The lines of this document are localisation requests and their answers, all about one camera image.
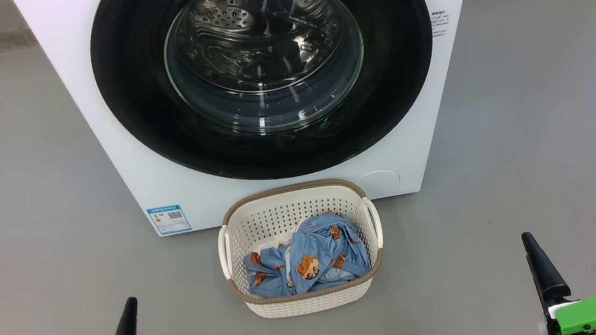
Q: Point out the white front-load washing machine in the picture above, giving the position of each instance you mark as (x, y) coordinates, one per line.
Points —
(198, 198)

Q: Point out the washing machine steel drum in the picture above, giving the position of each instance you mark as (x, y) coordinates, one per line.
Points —
(220, 18)

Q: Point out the blue energy label sticker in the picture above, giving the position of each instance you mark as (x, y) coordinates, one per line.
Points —
(169, 220)

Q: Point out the cream perforated laundry basket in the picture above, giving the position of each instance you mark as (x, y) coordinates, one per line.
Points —
(281, 217)

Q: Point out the small printed text sticker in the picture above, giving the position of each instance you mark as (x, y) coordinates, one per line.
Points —
(439, 23)

